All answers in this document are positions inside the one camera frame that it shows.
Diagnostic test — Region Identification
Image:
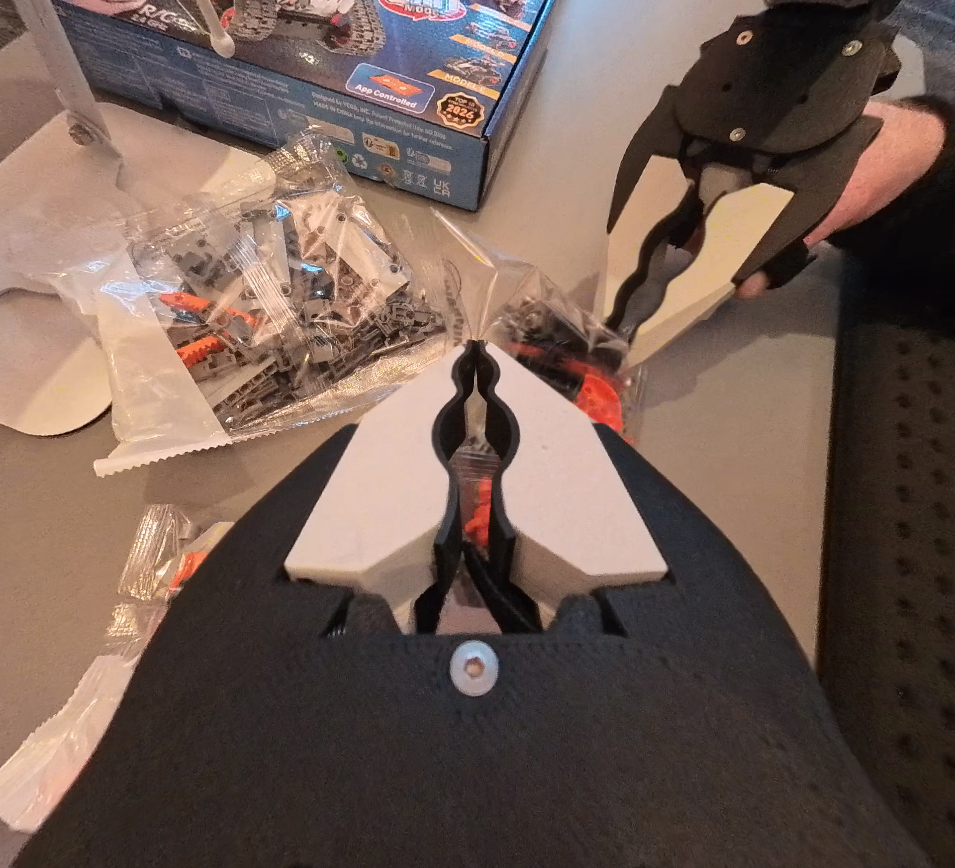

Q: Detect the person's right hand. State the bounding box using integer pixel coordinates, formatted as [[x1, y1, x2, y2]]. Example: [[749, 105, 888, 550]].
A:
[[806, 99, 952, 247]]

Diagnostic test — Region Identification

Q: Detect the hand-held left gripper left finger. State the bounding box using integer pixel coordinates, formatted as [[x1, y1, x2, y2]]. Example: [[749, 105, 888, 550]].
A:
[[284, 340, 480, 591]]

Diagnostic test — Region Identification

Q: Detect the blue robot kit box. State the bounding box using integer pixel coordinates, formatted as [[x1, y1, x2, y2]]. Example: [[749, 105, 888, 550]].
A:
[[37, 0, 587, 214]]

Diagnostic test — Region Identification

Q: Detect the person's right forearm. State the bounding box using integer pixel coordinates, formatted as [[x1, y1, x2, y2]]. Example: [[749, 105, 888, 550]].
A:
[[828, 99, 955, 274]]

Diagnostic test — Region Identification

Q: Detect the clear bag of orange parts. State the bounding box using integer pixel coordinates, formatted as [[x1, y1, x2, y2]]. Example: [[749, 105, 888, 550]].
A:
[[0, 502, 236, 837]]

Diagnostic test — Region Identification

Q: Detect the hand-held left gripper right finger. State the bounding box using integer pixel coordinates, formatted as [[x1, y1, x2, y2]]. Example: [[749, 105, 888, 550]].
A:
[[475, 340, 670, 596]]

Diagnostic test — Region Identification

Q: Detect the large clear parts bag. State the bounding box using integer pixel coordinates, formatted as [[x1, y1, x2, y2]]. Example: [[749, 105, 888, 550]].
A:
[[429, 206, 650, 557]]

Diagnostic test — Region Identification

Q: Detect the white book stand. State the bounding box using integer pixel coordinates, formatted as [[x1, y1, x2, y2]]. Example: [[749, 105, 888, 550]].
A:
[[0, 0, 258, 438]]

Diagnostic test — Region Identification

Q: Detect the clear bag of grey beams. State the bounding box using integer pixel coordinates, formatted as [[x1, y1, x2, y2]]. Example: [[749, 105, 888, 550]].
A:
[[93, 133, 469, 479]]

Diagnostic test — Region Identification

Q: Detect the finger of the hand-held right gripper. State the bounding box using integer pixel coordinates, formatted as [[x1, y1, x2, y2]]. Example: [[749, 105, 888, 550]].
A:
[[625, 165, 796, 369], [593, 153, 707, 350]]

